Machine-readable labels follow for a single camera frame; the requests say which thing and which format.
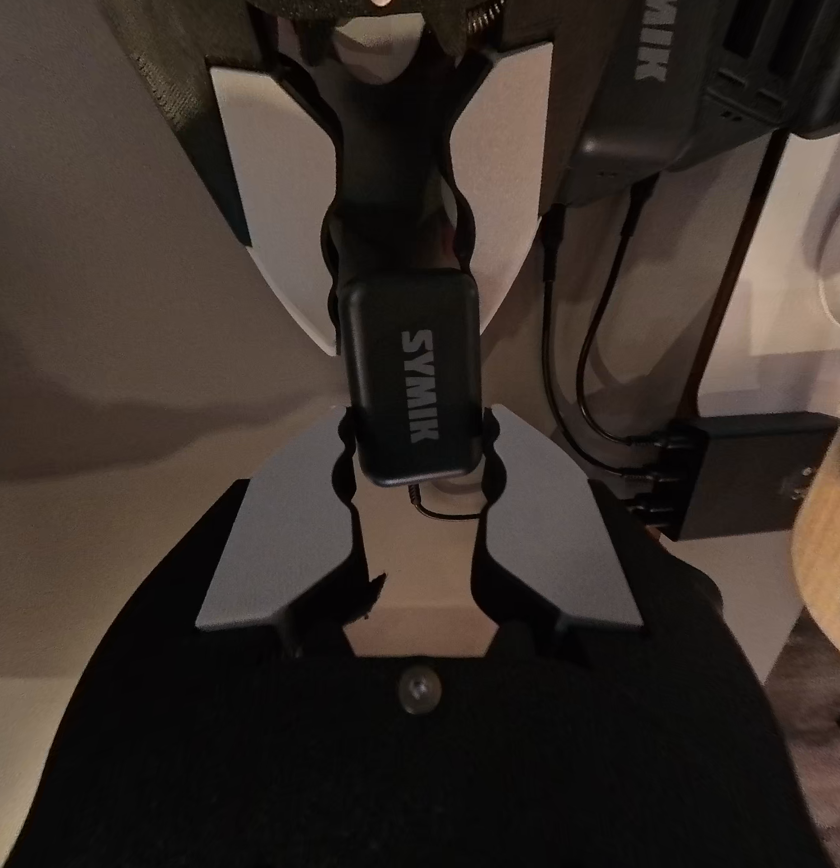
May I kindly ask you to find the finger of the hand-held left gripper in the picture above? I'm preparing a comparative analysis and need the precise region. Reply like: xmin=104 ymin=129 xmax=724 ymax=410
xmin=208 ymin=54 xmax=349 ymax=358
xmin=450 ymin=46 xmax=554 ymax=335

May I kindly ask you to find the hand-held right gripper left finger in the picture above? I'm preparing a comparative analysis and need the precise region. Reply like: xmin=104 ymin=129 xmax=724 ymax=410
xmin=196 ymin=403 xmax=387 ymax=632

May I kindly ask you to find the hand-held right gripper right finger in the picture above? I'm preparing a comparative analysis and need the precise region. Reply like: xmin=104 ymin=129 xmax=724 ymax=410
xmin=470 ymin=403 xmax=646 ymax=628

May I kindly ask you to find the black battery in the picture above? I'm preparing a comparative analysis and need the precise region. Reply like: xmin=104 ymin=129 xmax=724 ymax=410
xmin=337 ymin=266 xmax=483 ymax=491

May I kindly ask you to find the black charging hub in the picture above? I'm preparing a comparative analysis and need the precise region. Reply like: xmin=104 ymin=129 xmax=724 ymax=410
xmin=622 ymin=412 xmax=840 ymax=545

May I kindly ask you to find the brown wooden strip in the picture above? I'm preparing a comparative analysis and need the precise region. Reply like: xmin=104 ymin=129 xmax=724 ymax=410
xmin=683 ymin=129 xmax=792 ymax=419

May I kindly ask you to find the light wooden object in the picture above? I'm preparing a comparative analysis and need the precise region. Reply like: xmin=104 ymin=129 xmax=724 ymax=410
xmin=791 ymin=434 xmax=840 ymax=648

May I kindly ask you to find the thin black cable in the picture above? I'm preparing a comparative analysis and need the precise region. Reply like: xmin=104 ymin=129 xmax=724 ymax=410
xmin=405 ymin=483 xmax=492 ymax=524

